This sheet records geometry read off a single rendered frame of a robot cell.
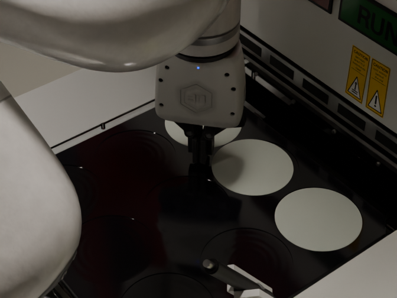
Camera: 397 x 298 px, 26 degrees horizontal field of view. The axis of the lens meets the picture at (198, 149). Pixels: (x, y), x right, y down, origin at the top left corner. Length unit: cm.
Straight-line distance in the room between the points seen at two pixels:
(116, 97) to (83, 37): 81
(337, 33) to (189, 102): 19
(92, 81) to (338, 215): 49
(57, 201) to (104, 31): 10
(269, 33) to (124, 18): 65
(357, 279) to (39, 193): 45
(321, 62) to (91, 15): 61
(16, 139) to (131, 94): 81
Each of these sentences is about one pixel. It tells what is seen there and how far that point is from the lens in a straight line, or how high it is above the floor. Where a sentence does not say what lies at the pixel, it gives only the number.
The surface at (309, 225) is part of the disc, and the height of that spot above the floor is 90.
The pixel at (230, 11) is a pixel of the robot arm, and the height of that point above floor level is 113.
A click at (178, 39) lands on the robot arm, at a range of 51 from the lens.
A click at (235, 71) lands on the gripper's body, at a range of 94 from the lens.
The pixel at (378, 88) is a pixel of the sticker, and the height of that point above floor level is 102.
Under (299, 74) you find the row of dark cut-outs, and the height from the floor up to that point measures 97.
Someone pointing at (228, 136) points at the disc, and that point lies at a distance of 110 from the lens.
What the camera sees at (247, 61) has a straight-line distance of 116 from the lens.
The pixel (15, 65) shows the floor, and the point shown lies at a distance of 279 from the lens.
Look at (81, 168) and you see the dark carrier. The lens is 107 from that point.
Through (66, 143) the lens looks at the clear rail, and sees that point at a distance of 110.
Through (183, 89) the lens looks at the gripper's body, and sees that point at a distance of 96.
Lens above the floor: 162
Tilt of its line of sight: 42 degrees down
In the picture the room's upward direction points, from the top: straight up
